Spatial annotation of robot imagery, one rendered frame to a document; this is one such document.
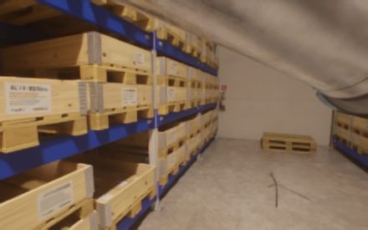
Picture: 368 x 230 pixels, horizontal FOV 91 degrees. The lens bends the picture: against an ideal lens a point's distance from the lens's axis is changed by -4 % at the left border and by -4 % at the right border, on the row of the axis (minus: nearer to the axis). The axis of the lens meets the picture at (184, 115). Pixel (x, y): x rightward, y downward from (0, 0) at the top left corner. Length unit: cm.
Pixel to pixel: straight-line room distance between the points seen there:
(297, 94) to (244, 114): 153
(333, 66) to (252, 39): 9
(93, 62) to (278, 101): 531
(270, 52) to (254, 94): 584
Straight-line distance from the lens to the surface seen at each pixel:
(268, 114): 608
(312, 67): 23
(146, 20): 214
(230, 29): 17
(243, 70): 607
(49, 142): 132
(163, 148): 238
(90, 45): 150
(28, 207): 127
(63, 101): 128
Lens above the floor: 145
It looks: 7 degrees down
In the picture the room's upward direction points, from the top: straight up
